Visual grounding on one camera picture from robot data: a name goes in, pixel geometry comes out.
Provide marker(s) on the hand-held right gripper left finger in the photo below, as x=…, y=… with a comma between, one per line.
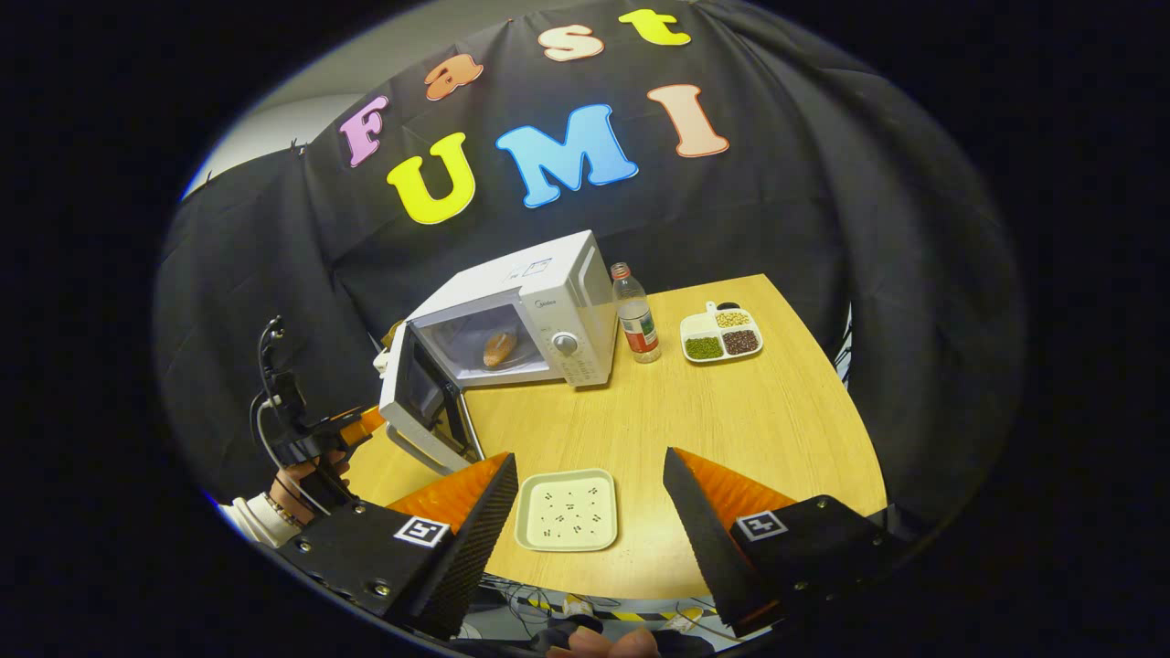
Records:
x=466, y=567

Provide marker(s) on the round sesame bread bun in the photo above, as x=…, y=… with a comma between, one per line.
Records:
x=499, y=349

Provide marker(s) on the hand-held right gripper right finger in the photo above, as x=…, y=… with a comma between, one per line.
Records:
x=708, y=548

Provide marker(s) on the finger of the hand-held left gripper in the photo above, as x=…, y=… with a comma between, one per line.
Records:
x=366, y=422

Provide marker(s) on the white divided plate with beans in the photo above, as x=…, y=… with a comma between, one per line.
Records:
x=722, y=334

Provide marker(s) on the pale green square plate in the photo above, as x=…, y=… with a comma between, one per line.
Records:
x=567, y=512

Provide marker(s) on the clear plastic bottle red label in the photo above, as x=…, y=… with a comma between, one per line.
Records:
x=637, y=320

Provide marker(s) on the brown toast slice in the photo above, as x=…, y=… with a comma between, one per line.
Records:
x=393, y=334

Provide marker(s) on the white microwave oven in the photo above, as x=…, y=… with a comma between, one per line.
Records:
x=567, y=292

